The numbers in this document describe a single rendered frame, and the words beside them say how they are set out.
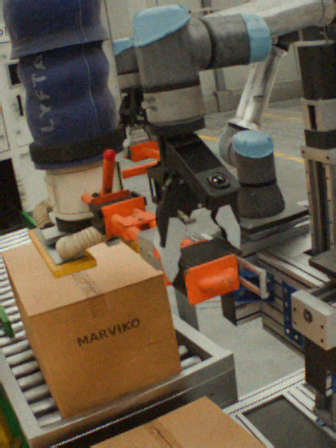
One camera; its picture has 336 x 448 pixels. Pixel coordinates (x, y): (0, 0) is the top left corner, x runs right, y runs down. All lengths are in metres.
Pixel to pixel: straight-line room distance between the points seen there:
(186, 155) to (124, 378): 1.03
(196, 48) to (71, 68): 0.51
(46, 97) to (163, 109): 0.53
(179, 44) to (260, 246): 0.99
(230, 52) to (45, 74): 0.55
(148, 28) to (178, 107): 0.11
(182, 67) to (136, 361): 1.08
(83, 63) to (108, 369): 0.87
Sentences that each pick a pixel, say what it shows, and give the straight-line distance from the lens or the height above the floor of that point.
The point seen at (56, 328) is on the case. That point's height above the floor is 0.89.
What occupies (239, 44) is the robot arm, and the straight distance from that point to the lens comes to 0.70.
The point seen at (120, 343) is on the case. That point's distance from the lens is 1.52.
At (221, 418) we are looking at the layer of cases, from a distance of 1.54.
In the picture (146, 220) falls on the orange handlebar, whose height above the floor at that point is 1.27.
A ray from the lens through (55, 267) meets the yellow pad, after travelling 1.14.
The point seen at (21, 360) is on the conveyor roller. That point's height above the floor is 0.53.
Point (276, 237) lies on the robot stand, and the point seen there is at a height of 0.97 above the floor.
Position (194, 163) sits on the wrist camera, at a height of 1.41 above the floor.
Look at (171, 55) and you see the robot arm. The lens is 0.64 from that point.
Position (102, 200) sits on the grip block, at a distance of 1.06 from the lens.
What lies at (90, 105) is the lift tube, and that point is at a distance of 1.14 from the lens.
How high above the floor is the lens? 1.55
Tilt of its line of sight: 19 degrees down
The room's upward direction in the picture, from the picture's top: 10 degrees counter-clockwise
